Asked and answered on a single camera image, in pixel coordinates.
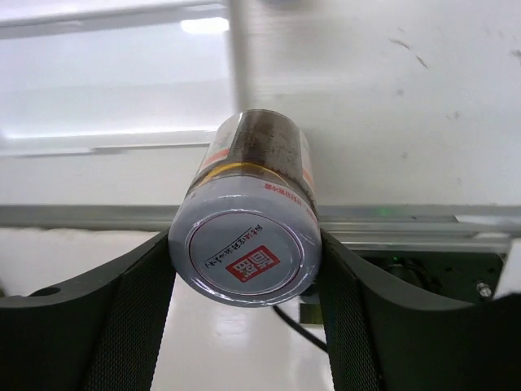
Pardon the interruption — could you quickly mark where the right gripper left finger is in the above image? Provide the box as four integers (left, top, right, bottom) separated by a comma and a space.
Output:
1, 232, 176, 390

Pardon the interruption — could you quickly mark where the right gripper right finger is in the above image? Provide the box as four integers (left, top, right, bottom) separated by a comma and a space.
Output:
319, 233, 520, 390

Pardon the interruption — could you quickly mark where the brown spice jar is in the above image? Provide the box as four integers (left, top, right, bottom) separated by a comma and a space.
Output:
169, 109, 322, 307

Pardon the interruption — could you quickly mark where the white tiered organizer tray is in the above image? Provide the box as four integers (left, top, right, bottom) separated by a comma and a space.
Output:
1, 1, 247, 157

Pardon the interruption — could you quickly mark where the black base cable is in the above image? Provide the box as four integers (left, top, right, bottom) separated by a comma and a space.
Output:
273, 304, 329, 354

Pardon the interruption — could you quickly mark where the aluminium table rail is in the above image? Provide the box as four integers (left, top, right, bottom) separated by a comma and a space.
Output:
1, 204, 520, 253

